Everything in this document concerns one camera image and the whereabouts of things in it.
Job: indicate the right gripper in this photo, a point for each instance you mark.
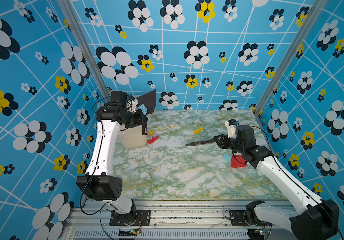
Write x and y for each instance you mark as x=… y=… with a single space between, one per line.
x=223 y=140

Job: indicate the cartoon face hand brush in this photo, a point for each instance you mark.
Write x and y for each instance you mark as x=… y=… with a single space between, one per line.
x=199 y=143

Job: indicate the black dustpan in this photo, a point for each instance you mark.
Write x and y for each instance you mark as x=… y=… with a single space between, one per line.
x=149 y=100

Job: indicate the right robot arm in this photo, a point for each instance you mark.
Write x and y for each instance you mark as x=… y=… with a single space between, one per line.
x=313 y=218

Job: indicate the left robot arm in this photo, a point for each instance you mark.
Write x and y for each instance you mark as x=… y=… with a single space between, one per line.
x=99 y=182

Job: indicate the light blue paper scrap right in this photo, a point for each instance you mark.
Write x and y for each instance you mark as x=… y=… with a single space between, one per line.
x=227 y=158

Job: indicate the light blue paper scrap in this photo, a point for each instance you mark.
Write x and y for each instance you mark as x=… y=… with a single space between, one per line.
x=144 y=109
x=227 y=158

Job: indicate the red paper scrap right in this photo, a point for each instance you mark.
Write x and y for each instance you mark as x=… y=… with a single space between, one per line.
x=238 y=162

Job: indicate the light blue paper scrap left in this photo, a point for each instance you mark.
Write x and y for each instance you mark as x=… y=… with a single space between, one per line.
x=144 y=109

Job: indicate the beige trash bin with liner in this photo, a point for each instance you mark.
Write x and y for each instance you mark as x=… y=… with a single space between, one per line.
x=133 y=137

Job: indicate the red paper scrap by bin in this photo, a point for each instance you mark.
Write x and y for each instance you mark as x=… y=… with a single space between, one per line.
x=152 y=139

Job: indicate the yellow paper scrap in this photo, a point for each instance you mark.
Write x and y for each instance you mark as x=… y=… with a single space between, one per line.
x=197 y=131

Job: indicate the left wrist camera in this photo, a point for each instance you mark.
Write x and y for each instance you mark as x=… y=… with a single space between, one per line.
x=133 y=102

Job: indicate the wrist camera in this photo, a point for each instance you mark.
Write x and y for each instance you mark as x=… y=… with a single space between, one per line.
x=231 y=127
x=133 y=102

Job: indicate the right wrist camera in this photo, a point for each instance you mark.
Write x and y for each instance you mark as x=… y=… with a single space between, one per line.
x=231 y=127

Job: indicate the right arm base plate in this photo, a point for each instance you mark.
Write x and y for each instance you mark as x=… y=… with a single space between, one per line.
x=238 y=219

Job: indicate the aluminium frame rail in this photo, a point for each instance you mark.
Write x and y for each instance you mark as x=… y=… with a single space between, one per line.
x=175 y=220

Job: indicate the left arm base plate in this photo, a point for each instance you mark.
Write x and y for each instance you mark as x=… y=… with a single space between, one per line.
x=137 y=218

